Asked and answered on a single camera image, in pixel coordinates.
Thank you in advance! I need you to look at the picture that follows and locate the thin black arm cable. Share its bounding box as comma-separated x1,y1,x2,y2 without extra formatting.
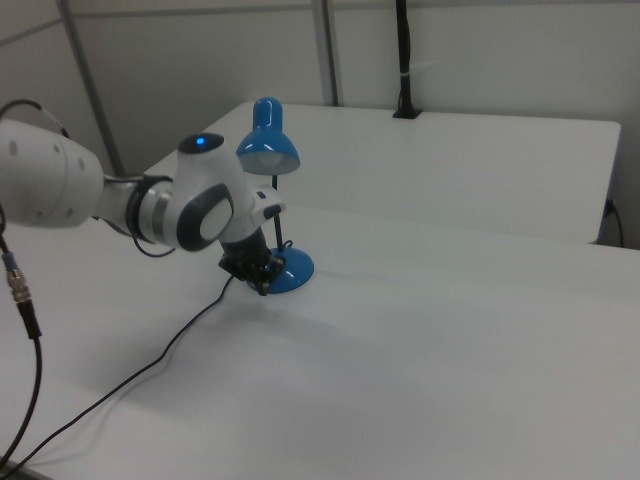
0,99,72,137

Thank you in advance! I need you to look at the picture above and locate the grey partition frame post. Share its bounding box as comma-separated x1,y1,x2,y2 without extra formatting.
57,0,125,177
311,0,347,108

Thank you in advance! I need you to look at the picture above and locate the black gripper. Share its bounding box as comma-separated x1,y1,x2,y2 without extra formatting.
217,232,287,298

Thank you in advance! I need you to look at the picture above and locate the black cable at table edge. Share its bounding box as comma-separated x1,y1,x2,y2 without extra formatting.
604,198,626,248

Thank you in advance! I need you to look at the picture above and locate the blue gooseneck desk lamp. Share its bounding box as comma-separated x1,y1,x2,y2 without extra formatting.
234,96,316,295

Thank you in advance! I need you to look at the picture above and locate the black camera pole with base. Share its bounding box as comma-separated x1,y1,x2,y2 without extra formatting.
391,0,424,121

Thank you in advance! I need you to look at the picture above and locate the black cable with metal connector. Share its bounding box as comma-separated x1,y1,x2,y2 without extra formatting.
0,204,44,466

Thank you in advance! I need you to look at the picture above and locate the thin black lamp power cord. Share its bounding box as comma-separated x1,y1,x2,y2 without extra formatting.
0,272,237,472

